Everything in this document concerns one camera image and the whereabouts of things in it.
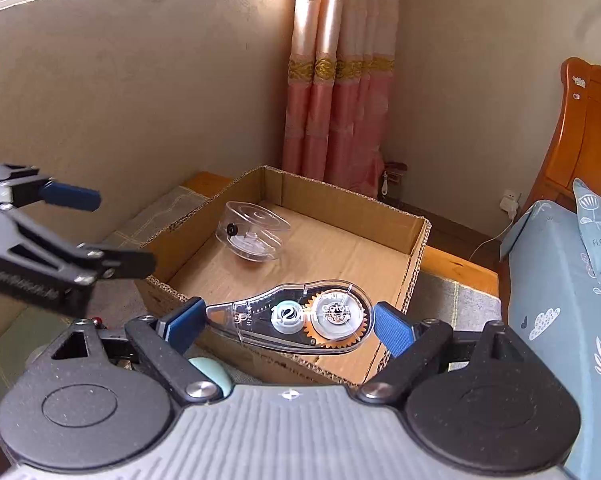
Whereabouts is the mint green oval case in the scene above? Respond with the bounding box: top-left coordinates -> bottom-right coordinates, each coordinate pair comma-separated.
189,356 -> 234,398

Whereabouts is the clear correction tape dispenser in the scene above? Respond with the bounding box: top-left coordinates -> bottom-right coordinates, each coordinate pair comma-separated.
206,280 -> 375,356

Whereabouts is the clear round plastic container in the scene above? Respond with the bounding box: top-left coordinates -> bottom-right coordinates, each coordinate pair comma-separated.
216,200 -> 292,262

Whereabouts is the brown cardboard box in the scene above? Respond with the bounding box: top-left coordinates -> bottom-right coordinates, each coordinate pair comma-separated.
134,164 -> 433,387

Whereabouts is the blue bed sheet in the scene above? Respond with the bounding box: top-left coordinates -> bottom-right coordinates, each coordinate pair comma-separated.
501,200 -> 601,479

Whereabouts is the dark object by curtain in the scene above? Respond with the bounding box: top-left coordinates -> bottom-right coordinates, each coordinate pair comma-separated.
378,162 -> 407,200

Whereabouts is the blue patterned pillow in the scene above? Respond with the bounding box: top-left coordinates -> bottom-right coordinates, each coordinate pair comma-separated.
573,179 -> 601,283

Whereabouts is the wooden bed headboard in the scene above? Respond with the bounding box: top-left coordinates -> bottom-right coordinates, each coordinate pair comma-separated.
525,58 -> 601,211

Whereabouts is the pink gold-trimmed curtain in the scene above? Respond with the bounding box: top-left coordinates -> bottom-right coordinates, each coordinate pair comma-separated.
282,0 -> 400,196

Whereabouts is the white charger cable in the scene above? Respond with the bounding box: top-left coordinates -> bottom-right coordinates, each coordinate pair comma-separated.
468,211 -> 516,261

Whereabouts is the white wall charger plug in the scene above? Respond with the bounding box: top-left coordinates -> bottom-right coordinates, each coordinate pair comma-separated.
499,190 -> 519,221

